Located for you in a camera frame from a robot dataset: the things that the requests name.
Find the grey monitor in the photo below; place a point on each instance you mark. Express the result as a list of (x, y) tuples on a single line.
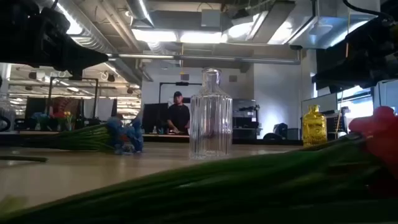
[(320, 104)]

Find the black equipment rack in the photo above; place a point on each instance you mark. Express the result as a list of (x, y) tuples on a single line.
[(244, 105)]

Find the silver ceiling pipe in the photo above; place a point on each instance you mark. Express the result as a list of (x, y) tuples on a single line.
[(149, 56)]

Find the black frame clamp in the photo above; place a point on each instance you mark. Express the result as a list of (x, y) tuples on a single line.
[(271, 137)]

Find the black aluminium table frame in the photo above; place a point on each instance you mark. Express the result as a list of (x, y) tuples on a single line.
[(267, 142)]

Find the clear ribbed glass vase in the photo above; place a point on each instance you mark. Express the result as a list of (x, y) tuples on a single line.
[(211, 118), (6, 105)]

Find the silver rectangular air duct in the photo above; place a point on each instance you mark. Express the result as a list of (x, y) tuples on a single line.
[(326, 31)]

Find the silver spiral air duct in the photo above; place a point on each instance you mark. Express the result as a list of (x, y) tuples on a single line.
[(140, 11), (93, 37)]

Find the colourful background flower bunch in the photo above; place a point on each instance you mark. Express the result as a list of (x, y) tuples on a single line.
[(59, 115)]

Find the dark backpack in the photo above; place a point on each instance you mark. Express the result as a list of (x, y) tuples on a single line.
[(281, 129)]

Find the fluorescent ceiling light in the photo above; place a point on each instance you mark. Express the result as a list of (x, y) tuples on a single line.
[(200, 37), (154, 35)]

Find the blue artificial flower bunch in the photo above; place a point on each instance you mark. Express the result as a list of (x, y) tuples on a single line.
[(127, 137)]

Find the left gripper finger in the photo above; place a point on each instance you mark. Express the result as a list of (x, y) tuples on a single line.
[(87, 59), (71, 43)]

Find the black rig frame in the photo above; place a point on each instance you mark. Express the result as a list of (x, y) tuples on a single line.
[(182, 83), (74, 78)]

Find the yellow glass vase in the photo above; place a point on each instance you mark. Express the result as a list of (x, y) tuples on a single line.
[(314, 127)]

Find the person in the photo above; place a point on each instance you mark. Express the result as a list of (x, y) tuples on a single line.
[(178, 116)]

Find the red artificial flower bunch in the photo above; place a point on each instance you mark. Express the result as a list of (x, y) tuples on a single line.
[(280, 186)]

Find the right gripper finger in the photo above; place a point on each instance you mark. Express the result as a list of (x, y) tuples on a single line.
[(332, 84), (339, 69)]

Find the black monitor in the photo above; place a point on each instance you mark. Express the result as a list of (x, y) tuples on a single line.
[(35, 110), (154, 116)]

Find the grey ceiling box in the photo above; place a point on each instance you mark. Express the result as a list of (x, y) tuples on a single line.
[(211, 18)]

